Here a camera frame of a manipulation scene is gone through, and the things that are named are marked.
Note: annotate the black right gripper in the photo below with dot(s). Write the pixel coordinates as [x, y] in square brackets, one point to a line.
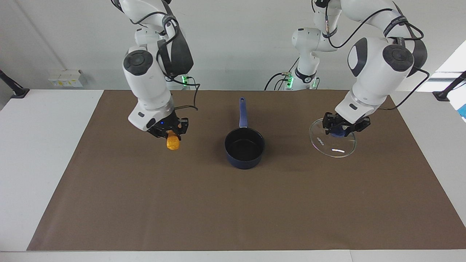
[164, 125]

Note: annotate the white wall socket box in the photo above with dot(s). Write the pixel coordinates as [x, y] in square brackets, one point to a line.
[65, 79]

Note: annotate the dark blue saucepan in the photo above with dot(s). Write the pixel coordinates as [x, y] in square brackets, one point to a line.
[244, 149]

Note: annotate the light blue object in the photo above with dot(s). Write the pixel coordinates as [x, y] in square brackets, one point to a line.
[463, 111]

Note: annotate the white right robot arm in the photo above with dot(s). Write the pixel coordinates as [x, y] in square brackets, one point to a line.
[149, 83]

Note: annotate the glass lid with blue knob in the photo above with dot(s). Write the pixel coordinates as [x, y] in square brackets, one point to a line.
[333, 145]

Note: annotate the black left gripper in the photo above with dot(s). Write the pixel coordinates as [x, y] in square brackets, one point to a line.
[346, 122]

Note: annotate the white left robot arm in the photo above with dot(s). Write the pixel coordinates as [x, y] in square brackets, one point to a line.
[375, 72]

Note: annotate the black clamp stand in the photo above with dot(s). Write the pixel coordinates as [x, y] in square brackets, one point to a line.
[442, 95]
[16, 91]

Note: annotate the yellow corn cob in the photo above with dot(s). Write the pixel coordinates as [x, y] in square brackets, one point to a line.
[173, 143]

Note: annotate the brown table mat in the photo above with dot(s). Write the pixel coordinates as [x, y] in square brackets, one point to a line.
[240, 203]

